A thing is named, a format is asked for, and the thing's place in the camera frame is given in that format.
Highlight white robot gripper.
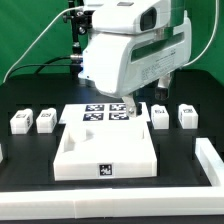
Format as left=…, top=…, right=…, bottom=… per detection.
left=82, top=17, right=191, bottom=117

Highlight white square tabletop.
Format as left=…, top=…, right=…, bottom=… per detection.
left=53, top=102, right=158, bottom=182

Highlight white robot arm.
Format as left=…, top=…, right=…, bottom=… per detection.
left=83, top=0, right=192, bottom=117

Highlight white sheet with fiducial tags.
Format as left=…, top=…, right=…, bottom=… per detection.
left=58, top=103, right=152, bottom=125

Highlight white L-shaped obstacle fence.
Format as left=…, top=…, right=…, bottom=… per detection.
left=0, top=138, right=224, bottom=221

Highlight white part at left edge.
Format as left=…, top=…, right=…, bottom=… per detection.
left=0, top=143, right=3, bottom=164

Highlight black cable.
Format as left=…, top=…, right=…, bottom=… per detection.
left=9, top=55, right=83, bottom=79

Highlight white cable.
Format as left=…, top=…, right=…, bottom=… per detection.
left=2, top=5, right=85, bottom=84

